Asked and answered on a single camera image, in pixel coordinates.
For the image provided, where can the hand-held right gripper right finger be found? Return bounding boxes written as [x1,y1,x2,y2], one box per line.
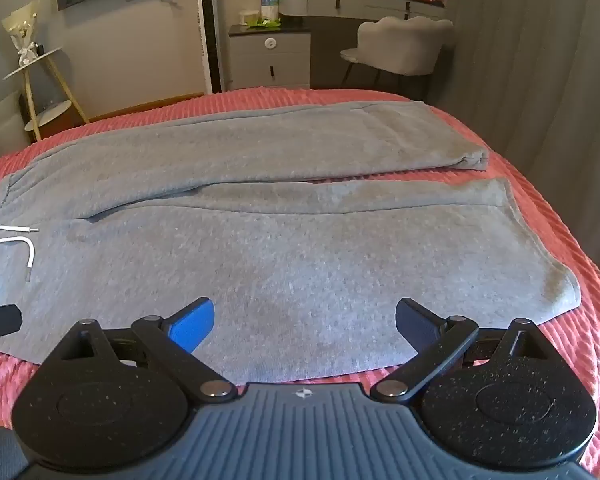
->
[371,297,551,404]

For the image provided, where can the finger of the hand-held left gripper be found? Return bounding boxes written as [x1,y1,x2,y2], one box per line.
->
[0,304,22,361]

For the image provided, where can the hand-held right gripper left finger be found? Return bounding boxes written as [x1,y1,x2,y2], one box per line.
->
[55,297,238,404]

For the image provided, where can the grey socks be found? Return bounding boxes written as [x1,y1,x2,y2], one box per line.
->
[0,101,582,386]

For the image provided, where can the pink ribbed bedspread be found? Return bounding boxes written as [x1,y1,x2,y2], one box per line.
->
[0,87,600,480]

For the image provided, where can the white cylindrical stool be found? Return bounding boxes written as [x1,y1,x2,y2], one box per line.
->
[0,91,33,157]

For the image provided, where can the wooden-legged round side table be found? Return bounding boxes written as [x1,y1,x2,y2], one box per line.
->
[2,47,92,142]

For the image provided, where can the grey curtain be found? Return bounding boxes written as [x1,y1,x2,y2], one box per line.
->
[442,0,600,201]

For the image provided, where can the grey nightstand with drawers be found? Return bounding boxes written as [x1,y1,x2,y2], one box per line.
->
[228,24,312,91]

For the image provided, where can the grey shell-back chair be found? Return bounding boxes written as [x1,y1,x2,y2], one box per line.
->
[340,16,456,98]

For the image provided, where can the clear plastic bag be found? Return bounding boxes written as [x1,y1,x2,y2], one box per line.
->
[1,1,37,66]

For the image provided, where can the grey vanity desk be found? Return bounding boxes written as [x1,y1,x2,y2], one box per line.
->
[278,0,447,20]

